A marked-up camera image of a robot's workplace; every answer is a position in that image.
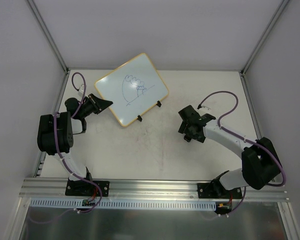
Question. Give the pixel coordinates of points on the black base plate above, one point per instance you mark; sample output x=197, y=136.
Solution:
x=81, y=188
x=213, y=190

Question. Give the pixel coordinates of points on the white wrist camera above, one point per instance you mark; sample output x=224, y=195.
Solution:
x=204, y=109
x=81, y=91

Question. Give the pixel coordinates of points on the yellow framed whiteboard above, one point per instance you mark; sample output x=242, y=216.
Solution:
x=134, y=88

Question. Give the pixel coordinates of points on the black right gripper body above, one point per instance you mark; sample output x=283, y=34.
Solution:
x=187, y=120

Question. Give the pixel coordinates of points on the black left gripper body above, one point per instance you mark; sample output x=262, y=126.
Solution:
x=94, y=104

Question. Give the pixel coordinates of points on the right aluminium frame post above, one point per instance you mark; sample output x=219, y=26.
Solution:
x=265, y=34

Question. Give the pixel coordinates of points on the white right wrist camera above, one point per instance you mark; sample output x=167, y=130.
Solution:
x=204, y=109

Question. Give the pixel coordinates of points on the aluminium frame post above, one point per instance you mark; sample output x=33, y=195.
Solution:
x=265, y=34
x=47, y=34

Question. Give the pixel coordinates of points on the black right easel foot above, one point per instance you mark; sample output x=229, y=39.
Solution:
x=159, y=104

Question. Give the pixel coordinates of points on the black left easel foot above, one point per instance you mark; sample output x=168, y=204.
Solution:
x=139, y=118

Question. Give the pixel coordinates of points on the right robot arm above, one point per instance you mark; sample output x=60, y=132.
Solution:
x=259, y=160

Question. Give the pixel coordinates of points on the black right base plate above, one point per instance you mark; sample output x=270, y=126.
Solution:
x=213, y=190

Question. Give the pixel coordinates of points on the left aluminium frame post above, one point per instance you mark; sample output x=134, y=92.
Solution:
x=47, y=34

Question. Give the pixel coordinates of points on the aluminium mounting rail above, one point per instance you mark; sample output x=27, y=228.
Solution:
x=171, y=190

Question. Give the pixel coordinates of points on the black easel foot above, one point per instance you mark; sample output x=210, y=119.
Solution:
x=159, y=104
x=139, y=118

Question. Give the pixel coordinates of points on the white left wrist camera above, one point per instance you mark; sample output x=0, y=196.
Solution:
x=81, y=91

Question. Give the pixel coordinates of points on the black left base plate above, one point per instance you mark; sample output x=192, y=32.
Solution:
x=81, y=188

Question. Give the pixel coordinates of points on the white slotted cable duct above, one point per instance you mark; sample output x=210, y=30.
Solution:
x=124, y=204

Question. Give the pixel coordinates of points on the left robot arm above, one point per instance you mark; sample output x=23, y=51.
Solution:
x=56, y=133

